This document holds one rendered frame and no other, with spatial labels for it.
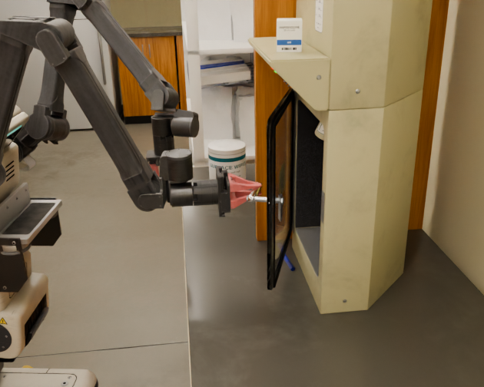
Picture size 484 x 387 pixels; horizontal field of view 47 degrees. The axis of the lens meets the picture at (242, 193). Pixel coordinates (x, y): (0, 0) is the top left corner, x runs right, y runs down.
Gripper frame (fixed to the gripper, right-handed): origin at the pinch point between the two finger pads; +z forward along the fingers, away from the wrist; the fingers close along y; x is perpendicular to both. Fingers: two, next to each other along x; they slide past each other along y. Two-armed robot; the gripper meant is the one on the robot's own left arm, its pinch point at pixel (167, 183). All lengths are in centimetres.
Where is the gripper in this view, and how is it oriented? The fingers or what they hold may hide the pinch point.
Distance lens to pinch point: 159.9
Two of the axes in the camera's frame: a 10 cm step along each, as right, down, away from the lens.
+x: -1.3, -3.8, 9.2
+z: 0.3, 9.2, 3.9
